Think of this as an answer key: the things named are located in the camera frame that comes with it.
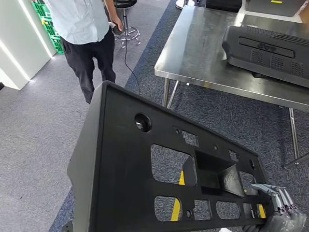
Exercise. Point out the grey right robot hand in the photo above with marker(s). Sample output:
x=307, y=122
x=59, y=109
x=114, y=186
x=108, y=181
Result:
x=289, y=221

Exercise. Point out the black plastic mounting plate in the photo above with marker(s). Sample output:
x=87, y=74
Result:
x=120, y=179

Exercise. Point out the stainless steel workbench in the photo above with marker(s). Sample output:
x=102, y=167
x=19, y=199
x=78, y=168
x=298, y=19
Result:
x=193, y=48

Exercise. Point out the yellow floor tape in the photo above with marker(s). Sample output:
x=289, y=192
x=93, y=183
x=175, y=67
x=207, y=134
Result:
x=176, y=209

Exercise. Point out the black engine cover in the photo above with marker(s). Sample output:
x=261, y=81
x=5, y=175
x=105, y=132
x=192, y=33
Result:
x=265, y=54

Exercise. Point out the grey box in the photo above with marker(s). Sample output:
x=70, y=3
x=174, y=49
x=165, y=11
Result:
x=265, y=8

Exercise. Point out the chrome stanchion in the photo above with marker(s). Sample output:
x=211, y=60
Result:
x=185, y=4

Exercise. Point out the black handheld controller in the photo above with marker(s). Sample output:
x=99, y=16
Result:
x=117, y=31

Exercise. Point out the person's hand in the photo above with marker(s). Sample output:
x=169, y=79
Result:
x=117, y=22

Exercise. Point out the black round stool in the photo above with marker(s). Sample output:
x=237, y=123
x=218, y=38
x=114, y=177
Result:
x=125, y=3

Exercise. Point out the person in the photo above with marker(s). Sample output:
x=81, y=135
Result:
x=79, y=19

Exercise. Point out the green plastic crates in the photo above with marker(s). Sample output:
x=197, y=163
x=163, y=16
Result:
x=52, y=32

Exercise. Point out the white cabinet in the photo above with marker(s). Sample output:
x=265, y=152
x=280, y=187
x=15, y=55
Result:
x=19, y=48

